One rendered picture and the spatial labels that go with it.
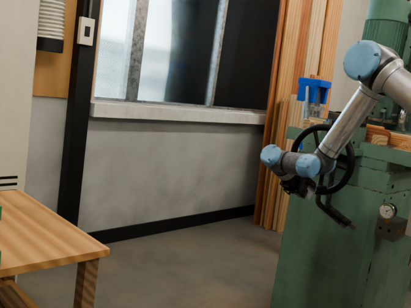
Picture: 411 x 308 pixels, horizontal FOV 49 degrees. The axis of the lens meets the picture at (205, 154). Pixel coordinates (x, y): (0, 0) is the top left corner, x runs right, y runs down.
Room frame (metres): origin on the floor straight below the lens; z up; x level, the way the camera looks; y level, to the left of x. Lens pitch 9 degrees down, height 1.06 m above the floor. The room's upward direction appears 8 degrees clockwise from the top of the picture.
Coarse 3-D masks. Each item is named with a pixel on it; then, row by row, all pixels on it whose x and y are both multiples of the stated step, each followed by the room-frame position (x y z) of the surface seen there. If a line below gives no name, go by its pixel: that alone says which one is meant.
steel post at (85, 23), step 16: (80, 0) 2.31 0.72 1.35; (96, 0) 2.34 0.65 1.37; (80, 16) 2.27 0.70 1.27; (96, 16) 2.35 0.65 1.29; (80, 32) 2.26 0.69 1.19; (96, 32) 2.35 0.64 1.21; (80, 48) 2.29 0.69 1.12; (80, 64) 2.30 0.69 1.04; (80, 80) 2.31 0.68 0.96; (80, 96) 2.31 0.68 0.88; (80, 112) 2.32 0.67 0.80; (80, 128) 2.33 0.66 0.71; (64, 144) 2.33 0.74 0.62; (80, 144) 2.33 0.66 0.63; (64, 160) 2.32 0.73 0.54; (80, 160) 2.34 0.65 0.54; (64, 176) 2.31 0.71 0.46; (80, 176) 2.35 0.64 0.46; (64, 192) 2.30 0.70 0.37; (80, 192) 2.36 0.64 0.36; (64, 208) 2.29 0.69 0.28
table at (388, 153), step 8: (288, 128) 2.15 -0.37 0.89; (296, 128) 2.12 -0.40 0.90; (288, 136) 2.14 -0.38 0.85; (296, 136) 2.11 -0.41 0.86; (312, 136) 2.06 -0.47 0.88; (360, 144) 1.90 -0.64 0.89; (368, 144) 1.87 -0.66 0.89; (376, 144) 1.86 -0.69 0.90; (344, 152) 1.84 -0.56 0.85; (360, 152) 1.87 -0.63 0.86; (368, 152) 1.87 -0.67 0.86; (376, 152) 1.85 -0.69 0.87; (384, 152) 1.83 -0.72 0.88; (392, 152) 1.80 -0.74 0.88; (400, 152) 1.78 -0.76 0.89; (408, 152) 1.76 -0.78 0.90; (384, 160) 1.82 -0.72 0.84; (392, 160) 1.80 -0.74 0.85; (400, 160) 1.78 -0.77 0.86; (408, 160) 1.76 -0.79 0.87
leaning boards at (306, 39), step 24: (288, 0) 3.48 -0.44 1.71; (312, 0) 3.76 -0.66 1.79; (336, 0) 4.01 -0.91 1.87; (288, 24) 3.49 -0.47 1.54; (312, 24) 3.76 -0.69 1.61; (336, 24) 4.04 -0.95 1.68; (288, 48) 3.51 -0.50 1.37; (312, 48) 3.79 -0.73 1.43; (288, 72) 3.53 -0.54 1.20; (312, 72) 3.81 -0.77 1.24; (288, 96) 3.56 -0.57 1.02; (288, 120) 3.38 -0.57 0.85; (264, 144) 3.42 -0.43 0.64; (288, 144) 3.38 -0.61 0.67; (264, 168) 3.45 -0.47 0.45; (264, 192) 3.43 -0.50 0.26; (264, 216) 3.43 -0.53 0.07
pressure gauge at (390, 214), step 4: (384, 204) 1.73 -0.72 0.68; (388, 204) 1.72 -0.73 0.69; (392, 204) 1.73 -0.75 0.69; (380, 208) 1.74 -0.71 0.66; (384, 208) 1.73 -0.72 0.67; (388, 208) 1.72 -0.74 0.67; (392, 208) 1.71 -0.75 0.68; (396, 208) 1.72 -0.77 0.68; (380, 212) 1.74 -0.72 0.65; (384, 212) 1.73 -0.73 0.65; (388, 212) 1.72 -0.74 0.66; (392, 212) 1.71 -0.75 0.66; (396, 212) 1.72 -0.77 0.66; (384, 216) 1.73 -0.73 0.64; (388, 216) 1.72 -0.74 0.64; (392, 216) 1.70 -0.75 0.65; (388, 220) 1.74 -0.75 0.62
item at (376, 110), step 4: (376, 104) 2.04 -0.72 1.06; (380, 104) 2.07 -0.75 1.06; (384, 104) 2.10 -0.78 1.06; (372, 108) 2.02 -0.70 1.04; (376, 108) 2.05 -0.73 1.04; (380, 108) 2.08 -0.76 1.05; (372, 112) 2.02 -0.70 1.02; (376, 112) 2.05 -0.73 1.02; (380, 112) 2.09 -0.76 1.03; (368, 116) 2.01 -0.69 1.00; (372, 116) 2.03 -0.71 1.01; (376, 116) 2.06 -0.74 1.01; (380, 116) 2.09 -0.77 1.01
